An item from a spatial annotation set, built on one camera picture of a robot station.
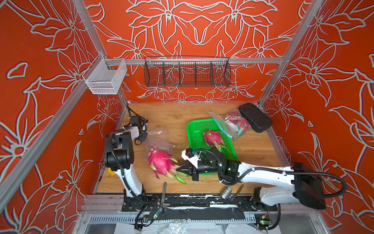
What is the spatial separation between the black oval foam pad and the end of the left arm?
2.29 feet

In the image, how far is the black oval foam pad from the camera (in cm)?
100

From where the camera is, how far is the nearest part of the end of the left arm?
83cm
